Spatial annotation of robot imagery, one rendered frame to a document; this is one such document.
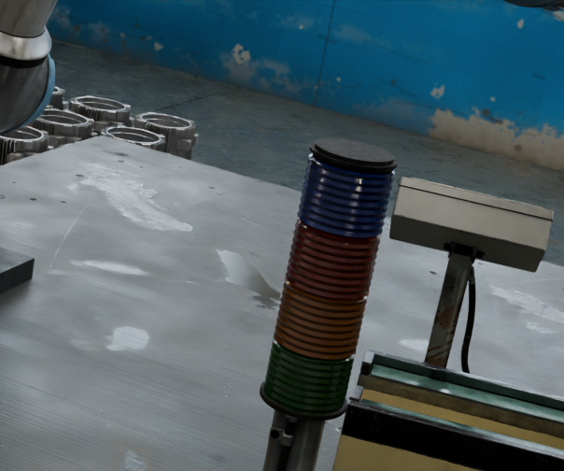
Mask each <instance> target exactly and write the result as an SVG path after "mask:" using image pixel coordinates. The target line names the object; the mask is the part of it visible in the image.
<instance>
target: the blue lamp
mask: <svg viewBox="0 0 564 471"><path fill-rule="evenodd" d="M307 164H308V166H307V167H306V175H305V176H304V180H305V182H304V183H303V190H302V196H301V198H300V201H301V203H300V204H299V211H298V213H297V215H298V217H299V218H300V219H301V220H302V221H303V222H304V223H305V224H307V225H309V226H311V227H313V228H315V229H317V230H319V231H322V232H325V233H328V234H332V235H336V236H345V237H354V238H368V237H373V236H378V235H380V234H382V232H383V226H384V224H385V222H384V219H385V217H386V216H387V215H386V212H387V210H388V203H389V199H388V198H389V197H390V196H391V192H390V190H391V189H392V182H393V181H394V177H393V176H394V175H395V173H396V171H395V169H392V170H391V171H390V172H387V173H383V174H371V173H361V172H356V171H350V170H346V169H343V168H339V167H336V166H333V165H330V164H326V163H323V162H321V161H320V160H319V159H317V158H316V157H315V156H314V153H313V152H310V153H309V160H308V162H307Z"/></svg>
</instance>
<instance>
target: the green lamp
mask: <svg viewBox="0 0 564 471"><path fill-rule="evenodd" d="M273 339H274V340H273V342H272V347H271V353H270V356H269V362H268V367H267V370H266V372H267V373H266V375H265V381H264V392H265V394H266V395H267V397H268V398H269V399H270V400H272V401H273V402H274V403H276V404H277V405H279V406H281V407H284V408H286V409H289V410H292V411H295V412H299V413H303V414H310V415H326V414H332V413H334V412H337V411H338V410H340V409H341V408H342V407H343V405H344V402H345V397H346V394H347V389H348V383H349V381H350V376H351V370H352V368H353V363H354V360H355V359H354V357H355V355H356V352H355V353H354V354H353V355H352V356H349V357H347V358H344V359H339V360H321V359H315V358H310V357H306V356H303V355H301V354H298V353H295V352H293V351H291V350H288V349H286V348H285V347H283V346H282V345H281V344H280V343H279V342H278V341H277V340H276V339H275V336H273Z"/></svg>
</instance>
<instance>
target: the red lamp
mask: <svg viewBox="0 0 564 471"><path fill-rule="evenodd" d="M296 219H297V221H296V223H295V230H294V232H293V234H294V237H293V238H292V242H293V243H292V244H291V251H290V252H289V256H290V257H289V264H288V265H287V270H288V271H287V272H286V278H287V280H288V281H289V282H290V283H291V284H292V285H293V286H295V287H296V288H298V289H300V290H302V291H304V292H306V293H311V294H313V295H316V296H320V297H324V298H329V299H335V300H354V299H359V298H361V297H364V296H366V295H367V294H368V293H369V292H370V289H369V288H370V286H371V280H372V278H373V272H374V266H375V259H376V258H377V252H378V250H379V247H378V245H379V244H380V237H381V236H382V234H380V235H377V236H373V237H368V238H354V237H345V236H339V235H332V234H328V233H325V232H322V231H319V230H317V229H315V228H313V227H311V226H309V225H307V224H305V223H304V222H303V221H302V220H301V219H300V218H299V217H298V216H297V217H296Z"/></svg>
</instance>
